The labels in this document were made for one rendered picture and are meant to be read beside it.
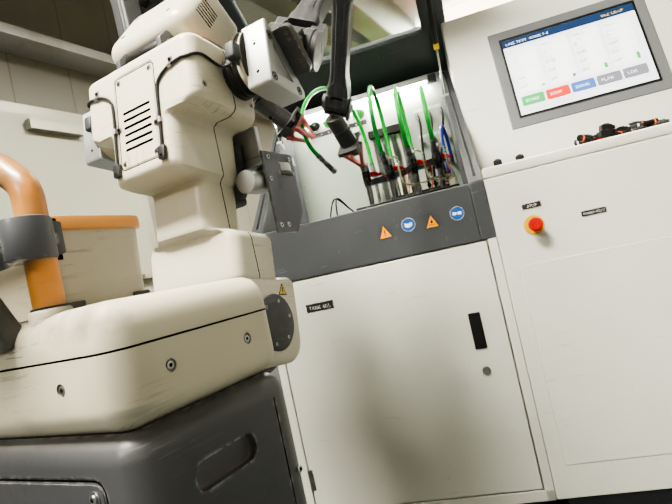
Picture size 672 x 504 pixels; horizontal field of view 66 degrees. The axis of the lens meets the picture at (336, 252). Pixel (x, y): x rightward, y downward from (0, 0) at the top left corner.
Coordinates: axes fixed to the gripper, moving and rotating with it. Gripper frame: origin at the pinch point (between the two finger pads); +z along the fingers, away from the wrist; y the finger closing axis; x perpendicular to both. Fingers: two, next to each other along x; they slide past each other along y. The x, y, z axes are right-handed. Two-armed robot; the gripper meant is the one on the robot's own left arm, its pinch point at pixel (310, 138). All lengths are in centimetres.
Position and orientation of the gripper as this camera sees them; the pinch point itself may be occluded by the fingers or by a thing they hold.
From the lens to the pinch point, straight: 169.4
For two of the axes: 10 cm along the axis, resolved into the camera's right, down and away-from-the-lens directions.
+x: -2.8, 7.7, -5.7
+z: 8.0, 5.1, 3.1
